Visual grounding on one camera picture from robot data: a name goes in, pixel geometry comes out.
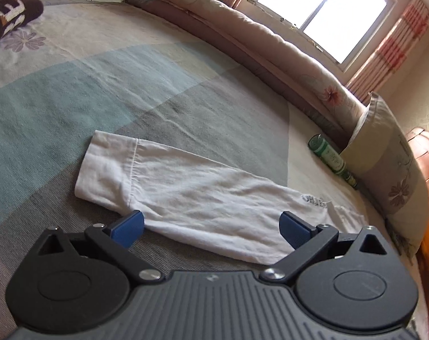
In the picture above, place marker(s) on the folded pink floral quilt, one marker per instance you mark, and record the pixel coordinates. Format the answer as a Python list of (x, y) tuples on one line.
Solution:
[(253, 42)]

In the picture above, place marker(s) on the window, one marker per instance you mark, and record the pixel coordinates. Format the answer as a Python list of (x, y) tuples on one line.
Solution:
[(324, 10)]

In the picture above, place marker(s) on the green glass bottle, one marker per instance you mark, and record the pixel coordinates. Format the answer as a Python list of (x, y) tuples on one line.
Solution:
[(329, 157)]

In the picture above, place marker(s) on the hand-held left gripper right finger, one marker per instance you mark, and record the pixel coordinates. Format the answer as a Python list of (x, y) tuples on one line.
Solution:
[(295, 228)]

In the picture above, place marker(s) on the floral beige pillow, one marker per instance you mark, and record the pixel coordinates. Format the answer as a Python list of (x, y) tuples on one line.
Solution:
[(391, 170)]

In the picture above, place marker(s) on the white long-sleeved shirt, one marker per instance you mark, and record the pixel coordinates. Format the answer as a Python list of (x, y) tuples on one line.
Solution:
[(207, 198)]

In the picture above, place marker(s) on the brown lettered garment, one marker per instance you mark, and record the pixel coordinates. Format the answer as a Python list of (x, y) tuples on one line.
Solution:
[(8, 14)]

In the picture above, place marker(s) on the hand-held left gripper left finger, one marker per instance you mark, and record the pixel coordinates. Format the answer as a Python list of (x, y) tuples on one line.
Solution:
[(127, 226)]

